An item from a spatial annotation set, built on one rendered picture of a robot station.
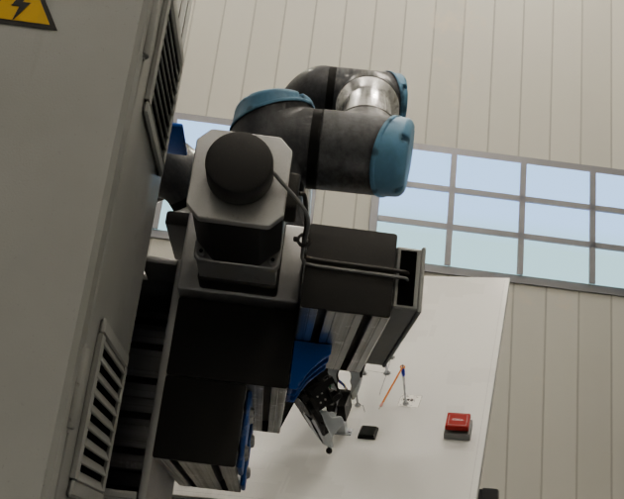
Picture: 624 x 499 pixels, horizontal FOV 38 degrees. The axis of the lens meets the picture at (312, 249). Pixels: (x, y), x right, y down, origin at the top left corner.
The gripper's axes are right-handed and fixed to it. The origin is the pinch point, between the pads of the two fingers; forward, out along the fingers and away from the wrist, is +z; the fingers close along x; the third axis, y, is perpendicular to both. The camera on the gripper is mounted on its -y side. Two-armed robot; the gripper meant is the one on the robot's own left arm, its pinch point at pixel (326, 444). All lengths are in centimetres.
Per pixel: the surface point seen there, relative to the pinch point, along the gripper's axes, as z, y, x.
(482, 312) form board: 13, 63, 32
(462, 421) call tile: 10.4, 26.9, -8.3
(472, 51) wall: 15, 298, 338
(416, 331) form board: 8, 45, 34
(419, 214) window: 78, 196, 306
